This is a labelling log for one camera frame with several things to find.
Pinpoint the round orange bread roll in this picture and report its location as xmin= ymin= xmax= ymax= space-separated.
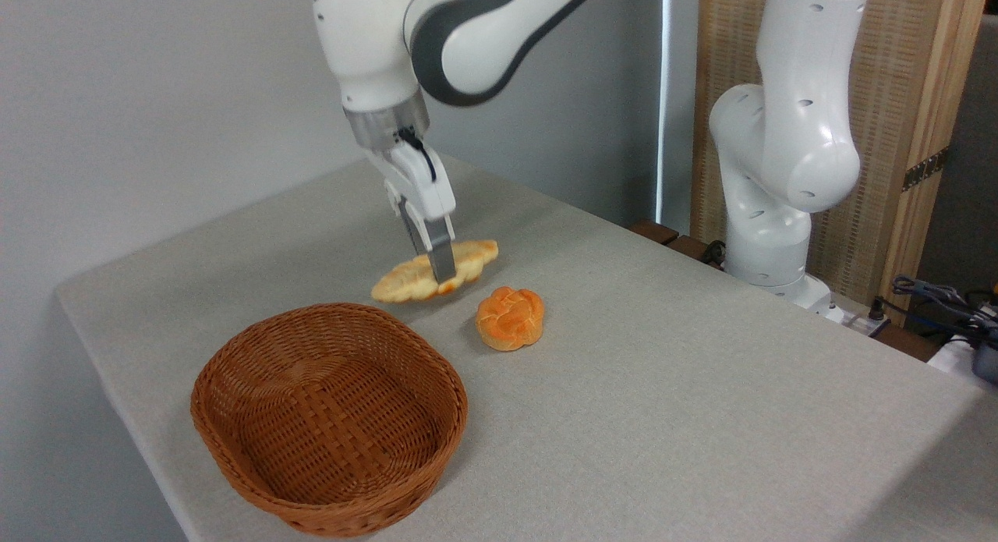
xmin=475 ymin=286 xmax=545 ymax=352

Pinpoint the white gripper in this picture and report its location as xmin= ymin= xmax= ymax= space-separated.
xmin=364 ymin=130 xmax=458 ymax=286

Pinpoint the metal screen hinge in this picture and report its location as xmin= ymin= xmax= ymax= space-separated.
xmin=901 ymin=146 xmax=951 ymax=193

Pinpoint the long pale braided bread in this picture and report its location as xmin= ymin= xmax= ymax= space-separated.
xmin=370 ymin=239 xmax=500 ymax=305

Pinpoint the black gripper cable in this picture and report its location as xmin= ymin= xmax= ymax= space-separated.
xmin=395 ymin=127 xmax=439 ymax=186

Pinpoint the bundle of dark cables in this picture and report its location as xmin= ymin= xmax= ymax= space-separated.
xmin=890 ymin=275 xmax=998 ymax=336

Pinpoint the wooden woven screen panel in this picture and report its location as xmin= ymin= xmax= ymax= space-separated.
xmin=690 ymin=0 xmax=992 ymax=326

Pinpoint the brown wicker basket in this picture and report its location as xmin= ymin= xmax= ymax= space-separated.
xmin=190 ymin=303 xmax=469 ymax=538

